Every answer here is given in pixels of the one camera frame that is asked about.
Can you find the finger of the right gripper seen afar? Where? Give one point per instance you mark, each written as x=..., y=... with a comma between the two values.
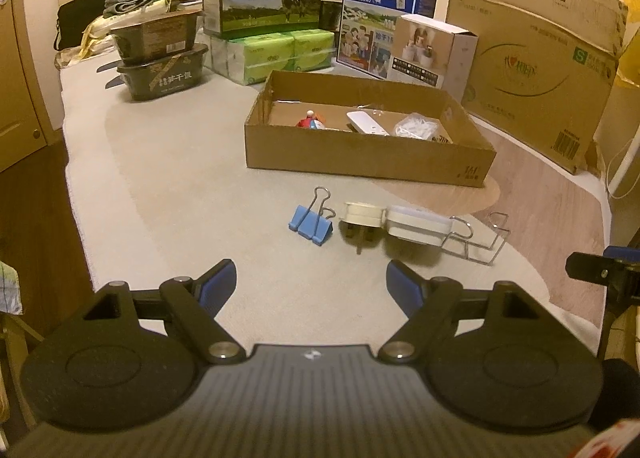
x=590, y=268

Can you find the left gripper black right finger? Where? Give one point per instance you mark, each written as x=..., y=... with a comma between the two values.
x=429, y=306

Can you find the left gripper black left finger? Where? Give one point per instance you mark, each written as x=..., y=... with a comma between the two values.
x=192, y=306

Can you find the metal wire holder rack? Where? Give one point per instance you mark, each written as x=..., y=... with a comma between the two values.
x=477, y=241

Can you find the white remote control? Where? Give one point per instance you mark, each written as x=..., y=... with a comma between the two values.
x=363, y=123

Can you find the doraemon toy figure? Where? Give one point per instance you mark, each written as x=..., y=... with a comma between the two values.
x=311, y=121

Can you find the white power adapter block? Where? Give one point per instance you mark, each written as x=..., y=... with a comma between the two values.
x=420, y=226

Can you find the white round plug adapter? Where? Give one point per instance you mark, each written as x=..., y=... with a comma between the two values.
x=360, y=222

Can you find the blue binder clip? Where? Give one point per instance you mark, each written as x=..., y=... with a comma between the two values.
x=315, y=221

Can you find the open brown cardboard tray box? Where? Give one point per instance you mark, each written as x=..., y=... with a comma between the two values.
x=461, y=156

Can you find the bag of white floss picks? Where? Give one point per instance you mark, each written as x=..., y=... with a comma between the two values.
x=417, y=126

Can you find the lower black food tub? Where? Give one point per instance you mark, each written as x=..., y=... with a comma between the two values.
x=161, y=77

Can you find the black food tub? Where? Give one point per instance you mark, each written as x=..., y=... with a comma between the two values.
x=161, y=77
x=150, y=40

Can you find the wooden door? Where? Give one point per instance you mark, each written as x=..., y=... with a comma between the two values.
x=25, y=123

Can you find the large brown cardboard carton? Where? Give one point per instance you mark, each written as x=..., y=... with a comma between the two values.
x=543, y=69

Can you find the green tissue pack left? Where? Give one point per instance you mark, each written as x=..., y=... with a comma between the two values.
x=250, y=60

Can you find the green tissue pack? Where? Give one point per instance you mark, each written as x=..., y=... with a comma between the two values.
x=313, y=49
x=250, y=60

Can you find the white humidifier product box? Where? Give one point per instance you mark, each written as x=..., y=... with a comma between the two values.
x=431, y=53

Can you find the upper black food tub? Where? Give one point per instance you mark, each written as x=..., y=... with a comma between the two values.
x=150, y=40

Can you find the green tissue pack right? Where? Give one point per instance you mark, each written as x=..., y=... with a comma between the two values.
x=313, y=49

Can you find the blue milk carton box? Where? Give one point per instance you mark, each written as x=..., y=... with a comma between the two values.
x=367, y=32

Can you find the black laptop bag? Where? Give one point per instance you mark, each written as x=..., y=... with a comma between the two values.
x=73, y=18

